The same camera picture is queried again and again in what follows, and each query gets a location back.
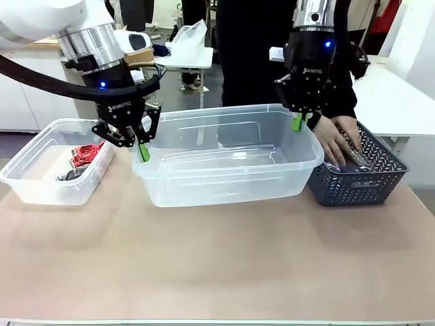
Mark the red crumpled foil wrapper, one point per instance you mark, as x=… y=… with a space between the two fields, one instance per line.
x=85 y=156

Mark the dark grey woven plastic basket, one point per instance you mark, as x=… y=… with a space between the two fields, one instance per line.
x=360 y=185

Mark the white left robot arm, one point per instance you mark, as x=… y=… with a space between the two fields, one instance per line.
x=34 y=17

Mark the white leaning board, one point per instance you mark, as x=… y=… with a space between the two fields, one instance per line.
x=411 y=27

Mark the person's right forearm black sleeve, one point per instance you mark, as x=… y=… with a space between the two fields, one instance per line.
x=314 y=120

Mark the black silver crumpled wrapper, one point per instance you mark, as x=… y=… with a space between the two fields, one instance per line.
x=73 y=175

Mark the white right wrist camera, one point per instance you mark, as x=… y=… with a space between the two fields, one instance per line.
x=277 y=54

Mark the white low cabinet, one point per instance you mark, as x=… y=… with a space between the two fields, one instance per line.
x=27 y=95

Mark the purple silver foil wrapper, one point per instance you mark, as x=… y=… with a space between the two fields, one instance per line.
x=353 y=163

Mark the person's left forearm black sleeve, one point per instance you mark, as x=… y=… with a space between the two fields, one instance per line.
x=341 y=98

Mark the background person's legs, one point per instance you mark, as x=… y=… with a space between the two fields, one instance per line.
x=192 y=40

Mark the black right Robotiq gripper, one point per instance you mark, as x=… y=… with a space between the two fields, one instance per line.
x=306 y=74

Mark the large clear plastic bin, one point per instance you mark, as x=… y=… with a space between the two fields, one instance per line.
x=221 y=163

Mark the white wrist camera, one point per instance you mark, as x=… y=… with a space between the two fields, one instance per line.
x=277 y=54
x=136 y=40

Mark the small white background table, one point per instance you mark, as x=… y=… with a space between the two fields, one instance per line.
x=190 y=57

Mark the person's right hand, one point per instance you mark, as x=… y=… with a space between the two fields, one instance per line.
x=331 y=139

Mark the large white side table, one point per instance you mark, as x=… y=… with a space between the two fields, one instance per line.
x=391 y=102

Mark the person's left hand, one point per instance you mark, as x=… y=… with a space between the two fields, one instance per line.
x=351 y=129

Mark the red hanging cloth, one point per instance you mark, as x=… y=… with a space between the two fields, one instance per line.
x=385 y=17

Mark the dark blue cloth item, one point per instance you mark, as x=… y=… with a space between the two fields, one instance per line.
x=161 y=50

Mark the small clear plastic bin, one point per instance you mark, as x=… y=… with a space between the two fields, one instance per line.
x=37 y=180

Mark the brown cardboard box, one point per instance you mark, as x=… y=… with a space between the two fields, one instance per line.
x=141 y=57

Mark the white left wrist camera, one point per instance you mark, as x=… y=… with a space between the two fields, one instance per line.
x=136 y=40

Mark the person's torso in black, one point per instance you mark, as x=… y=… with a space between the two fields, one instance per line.
x=251 y=51

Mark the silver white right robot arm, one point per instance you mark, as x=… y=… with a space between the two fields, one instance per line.
x=312 y=13

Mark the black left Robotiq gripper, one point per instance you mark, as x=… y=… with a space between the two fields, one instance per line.
x=119 y=108

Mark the white plastic bag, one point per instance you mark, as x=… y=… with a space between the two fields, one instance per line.
x=190 y=34

